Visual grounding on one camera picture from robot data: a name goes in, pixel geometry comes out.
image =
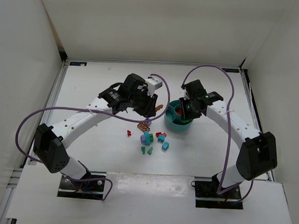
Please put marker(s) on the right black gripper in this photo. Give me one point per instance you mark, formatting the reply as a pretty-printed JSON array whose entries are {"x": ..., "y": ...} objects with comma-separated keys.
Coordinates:
[{"x": 186, "y": 113}]

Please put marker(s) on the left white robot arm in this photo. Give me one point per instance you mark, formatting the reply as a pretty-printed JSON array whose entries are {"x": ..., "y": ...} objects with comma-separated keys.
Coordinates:
[{"x": 51, "y": 142}]

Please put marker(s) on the big red lego block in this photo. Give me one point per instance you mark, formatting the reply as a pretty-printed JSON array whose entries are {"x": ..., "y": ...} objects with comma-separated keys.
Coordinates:
[{"x": 179, "y": 112}]

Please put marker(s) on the lilac lego brick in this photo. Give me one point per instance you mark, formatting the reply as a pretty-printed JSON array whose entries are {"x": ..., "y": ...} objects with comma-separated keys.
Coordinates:
[{"x": 143, "y": 138}]

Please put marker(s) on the orange studded lego brick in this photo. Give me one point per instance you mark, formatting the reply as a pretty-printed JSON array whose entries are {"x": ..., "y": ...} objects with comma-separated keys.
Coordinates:
[{"x": 159, "y": 107}]

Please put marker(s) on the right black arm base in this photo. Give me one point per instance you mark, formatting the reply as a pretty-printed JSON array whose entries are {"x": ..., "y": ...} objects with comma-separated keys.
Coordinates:
[{"x": 206, "y": 195}]

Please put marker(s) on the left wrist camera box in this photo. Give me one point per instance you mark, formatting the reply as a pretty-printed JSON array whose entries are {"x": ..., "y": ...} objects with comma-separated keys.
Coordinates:
[{"x": 153, "y": 84}]

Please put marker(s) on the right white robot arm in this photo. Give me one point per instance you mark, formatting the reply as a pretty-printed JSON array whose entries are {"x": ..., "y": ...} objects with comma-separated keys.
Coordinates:
[{"x": 257, "y": 150}]

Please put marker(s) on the orange flat lego plate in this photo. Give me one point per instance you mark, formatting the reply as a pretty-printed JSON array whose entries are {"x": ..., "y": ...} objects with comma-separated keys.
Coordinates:
[{"x": 143, "y": 127}]

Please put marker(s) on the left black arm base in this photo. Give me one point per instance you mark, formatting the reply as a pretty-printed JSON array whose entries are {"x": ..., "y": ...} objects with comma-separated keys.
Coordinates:
[{"x": 92, "y": 190}]

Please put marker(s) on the red arch lego piece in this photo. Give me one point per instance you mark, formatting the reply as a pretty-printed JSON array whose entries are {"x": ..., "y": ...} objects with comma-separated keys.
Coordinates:
[{"x": 158, "y": 134}]

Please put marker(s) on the teal studded lego brick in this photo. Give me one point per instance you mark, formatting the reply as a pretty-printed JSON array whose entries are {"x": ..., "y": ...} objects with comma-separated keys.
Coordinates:
[{"x": 165, "y": 146}]

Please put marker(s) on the green lego slope left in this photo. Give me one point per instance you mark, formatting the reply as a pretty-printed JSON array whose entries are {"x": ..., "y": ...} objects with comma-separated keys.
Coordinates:
[{"x": 143, "y": 148}]

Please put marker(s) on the green lego slope right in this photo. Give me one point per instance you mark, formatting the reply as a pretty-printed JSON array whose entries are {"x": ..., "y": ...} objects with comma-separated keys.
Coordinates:
[{"x": 150, "y": 150}]

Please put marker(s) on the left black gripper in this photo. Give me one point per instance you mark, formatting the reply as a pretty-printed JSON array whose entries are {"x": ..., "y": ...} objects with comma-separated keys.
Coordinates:
[{"x": 147, "y": 106}]

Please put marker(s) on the teal sloped lego brick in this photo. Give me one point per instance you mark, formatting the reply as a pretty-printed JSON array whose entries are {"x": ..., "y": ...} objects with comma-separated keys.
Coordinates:
[{"x": 162, "y": 137}]

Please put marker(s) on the teal divided round container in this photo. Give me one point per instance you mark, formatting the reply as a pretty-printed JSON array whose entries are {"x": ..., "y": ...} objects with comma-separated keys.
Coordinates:
[{"x": 173, "y": 121}]

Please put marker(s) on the green lego cube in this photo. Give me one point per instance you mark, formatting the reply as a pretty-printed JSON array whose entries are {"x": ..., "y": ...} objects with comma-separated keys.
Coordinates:
[{"x": 151, "y": 137}]

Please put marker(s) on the long teal lego brick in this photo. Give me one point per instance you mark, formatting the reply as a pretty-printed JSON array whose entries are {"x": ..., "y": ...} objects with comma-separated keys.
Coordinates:
[{"x": 147, "y": 138}]

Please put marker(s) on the green lego slope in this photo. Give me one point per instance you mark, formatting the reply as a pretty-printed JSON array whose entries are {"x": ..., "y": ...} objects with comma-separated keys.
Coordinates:
[
  {"x": 150, "y": 150},
  {"x": 143, "y": 148}
]

